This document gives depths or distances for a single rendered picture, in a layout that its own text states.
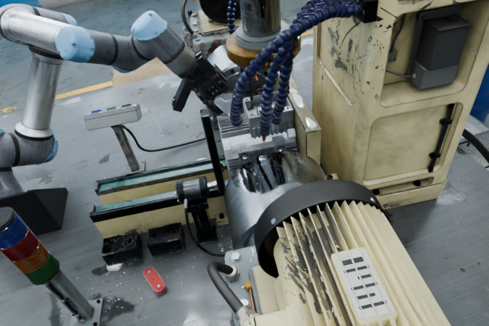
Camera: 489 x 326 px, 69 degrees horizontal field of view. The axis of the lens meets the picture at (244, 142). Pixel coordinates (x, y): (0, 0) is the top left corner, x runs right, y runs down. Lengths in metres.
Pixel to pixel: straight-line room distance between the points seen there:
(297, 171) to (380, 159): 0.32
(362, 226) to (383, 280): 0.07
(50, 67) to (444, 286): 1.29
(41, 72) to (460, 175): 1.38
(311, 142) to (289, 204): 0.47
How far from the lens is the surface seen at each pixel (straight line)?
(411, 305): 0.41
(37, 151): 1.40
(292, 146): 0.97
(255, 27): 0.82
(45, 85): 1.32
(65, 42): 0.88
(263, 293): 0.59
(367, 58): 0.79
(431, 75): 0.91
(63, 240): 1.30
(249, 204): 0.73
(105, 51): 0.89
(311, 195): 0.44
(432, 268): 1.10
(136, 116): 1.22
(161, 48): 0.89
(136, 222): 1.15
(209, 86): 0.95
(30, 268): 0.88
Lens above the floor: 1.70
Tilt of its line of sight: 41 degrees down
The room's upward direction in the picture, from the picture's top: 8 degrees counter-clockwise
